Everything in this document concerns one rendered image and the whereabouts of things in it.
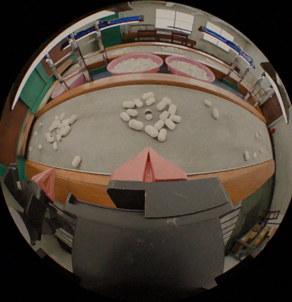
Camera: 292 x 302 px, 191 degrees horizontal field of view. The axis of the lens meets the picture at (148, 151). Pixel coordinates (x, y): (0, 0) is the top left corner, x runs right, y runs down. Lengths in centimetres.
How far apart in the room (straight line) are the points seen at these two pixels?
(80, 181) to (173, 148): 25
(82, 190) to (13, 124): 72
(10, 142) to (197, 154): 97
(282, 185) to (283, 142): 141
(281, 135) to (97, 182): 467
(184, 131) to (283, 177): 443
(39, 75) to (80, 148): 84
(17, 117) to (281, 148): 532
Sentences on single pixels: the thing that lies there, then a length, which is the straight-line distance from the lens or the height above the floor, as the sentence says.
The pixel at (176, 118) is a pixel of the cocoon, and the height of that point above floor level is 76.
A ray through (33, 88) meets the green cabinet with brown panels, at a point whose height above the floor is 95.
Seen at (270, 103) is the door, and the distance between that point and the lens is 489.
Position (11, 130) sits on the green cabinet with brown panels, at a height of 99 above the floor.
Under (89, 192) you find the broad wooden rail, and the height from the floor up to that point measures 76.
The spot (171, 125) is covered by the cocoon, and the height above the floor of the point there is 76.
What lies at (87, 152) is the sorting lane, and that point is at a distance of 29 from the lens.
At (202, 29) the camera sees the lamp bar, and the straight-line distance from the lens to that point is 81.
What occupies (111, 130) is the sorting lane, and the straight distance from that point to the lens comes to 28.
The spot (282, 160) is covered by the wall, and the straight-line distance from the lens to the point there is 449.
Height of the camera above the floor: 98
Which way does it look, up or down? 77 degrees down
